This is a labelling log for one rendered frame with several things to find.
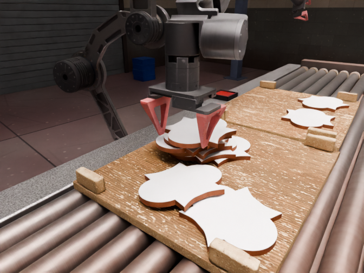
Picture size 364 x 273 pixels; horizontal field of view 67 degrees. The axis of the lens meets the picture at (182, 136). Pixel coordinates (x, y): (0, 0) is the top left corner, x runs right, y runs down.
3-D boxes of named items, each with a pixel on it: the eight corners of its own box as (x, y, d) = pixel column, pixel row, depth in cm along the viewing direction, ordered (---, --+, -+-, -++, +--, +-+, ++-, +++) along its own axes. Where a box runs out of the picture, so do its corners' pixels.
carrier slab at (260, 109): (202, 119, 80) (202, 115, 79) (257, 90, 110) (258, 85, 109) (337, 154, 61) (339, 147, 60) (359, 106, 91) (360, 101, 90)
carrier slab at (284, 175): (73, 188, 49) (72, 181, 48) (202, 121, 79) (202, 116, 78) (261, 305, 30) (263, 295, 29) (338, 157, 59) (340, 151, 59)
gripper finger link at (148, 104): (171, 147, 49) (170, 95, 45) (141, 137, 53) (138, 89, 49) (192, 135, 54) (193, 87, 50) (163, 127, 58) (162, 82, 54)
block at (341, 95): (335, 99, 93) (337, 91, 92) (336, 98, 94) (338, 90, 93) (356, 102, 90) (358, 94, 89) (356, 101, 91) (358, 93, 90)
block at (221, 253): (207, 261, 33) (207, 244, 32) (215, 251, 34) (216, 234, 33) (253, 289, 30) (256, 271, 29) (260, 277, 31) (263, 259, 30)
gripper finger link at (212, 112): (205, 157, 45) (207, 102, 41) (170, 147, 49) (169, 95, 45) (224, 143, 50) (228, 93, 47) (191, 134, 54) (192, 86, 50)
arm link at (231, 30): (195, 31, 53) (187, -15, 47) (255, 32, 49) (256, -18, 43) (172, 71, 47) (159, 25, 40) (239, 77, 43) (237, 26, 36)
